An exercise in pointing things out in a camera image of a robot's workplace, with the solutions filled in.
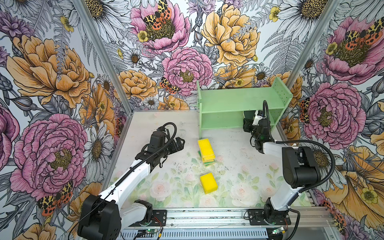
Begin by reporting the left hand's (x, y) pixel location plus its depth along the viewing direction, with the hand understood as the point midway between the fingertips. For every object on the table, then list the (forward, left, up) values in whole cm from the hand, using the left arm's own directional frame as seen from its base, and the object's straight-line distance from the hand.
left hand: (178, 148), depth 84 cm
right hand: (+18, -42, 0) cm, 46 cm away
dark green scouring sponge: (+21, -43, +4) cm, 48 cm away
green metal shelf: (+17, -26, +13) cm, 34 cm away
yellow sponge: (+1, -16, -4) cm, 16 cm away
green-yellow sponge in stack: (-4, -16, -12) cm, 21 cm away
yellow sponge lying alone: (-15, -16, -12) cm, 26 cm away
